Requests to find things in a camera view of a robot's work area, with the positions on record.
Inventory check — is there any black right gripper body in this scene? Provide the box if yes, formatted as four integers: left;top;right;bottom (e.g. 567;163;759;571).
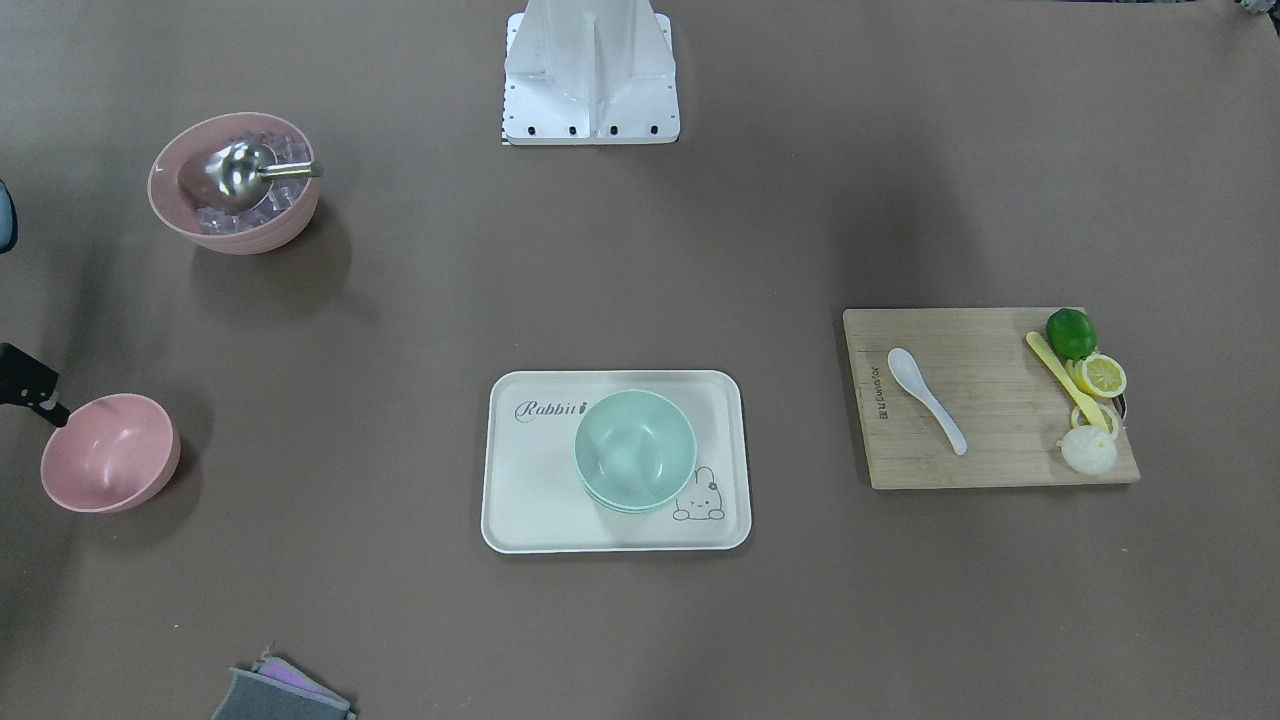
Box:
1;342;59;409

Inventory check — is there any small pink bowl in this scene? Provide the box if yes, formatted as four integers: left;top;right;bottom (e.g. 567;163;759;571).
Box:
40;393;180;514

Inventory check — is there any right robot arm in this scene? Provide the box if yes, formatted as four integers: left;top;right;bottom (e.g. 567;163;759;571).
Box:
1;183;70;428

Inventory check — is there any large pink ice bowl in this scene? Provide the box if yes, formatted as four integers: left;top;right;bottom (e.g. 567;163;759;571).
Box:
147;111;320;255

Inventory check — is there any green bowl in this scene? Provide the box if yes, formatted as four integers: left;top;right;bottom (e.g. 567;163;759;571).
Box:
573;388;699;514

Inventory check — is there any white ceramic spoon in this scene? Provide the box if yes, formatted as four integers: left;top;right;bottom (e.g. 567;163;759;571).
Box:
887;347;969;456

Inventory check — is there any metal ice scoop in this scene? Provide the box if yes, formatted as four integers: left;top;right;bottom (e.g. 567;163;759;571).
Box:
192;140;324;214

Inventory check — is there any grey purple folded cloth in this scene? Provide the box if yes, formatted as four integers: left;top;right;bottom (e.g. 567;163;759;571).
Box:
212;652;358;719

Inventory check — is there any cream rabbit tray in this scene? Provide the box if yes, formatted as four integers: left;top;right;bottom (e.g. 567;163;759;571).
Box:
480;369;753;553

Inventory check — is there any bamboo cutting board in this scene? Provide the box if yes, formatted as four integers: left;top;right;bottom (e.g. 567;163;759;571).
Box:
844;306;1140;489

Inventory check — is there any green lime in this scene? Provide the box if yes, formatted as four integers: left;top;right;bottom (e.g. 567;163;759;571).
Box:
1044;307;1098;361

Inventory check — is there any yellow plastic knife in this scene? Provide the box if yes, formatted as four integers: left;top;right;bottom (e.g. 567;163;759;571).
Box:
1024;331;1117;432

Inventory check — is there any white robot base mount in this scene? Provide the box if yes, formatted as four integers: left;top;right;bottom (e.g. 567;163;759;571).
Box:
500;1;681;146

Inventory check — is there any lemon ring slice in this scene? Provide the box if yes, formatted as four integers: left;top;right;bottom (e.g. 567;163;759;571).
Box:
1070;404;1123;441

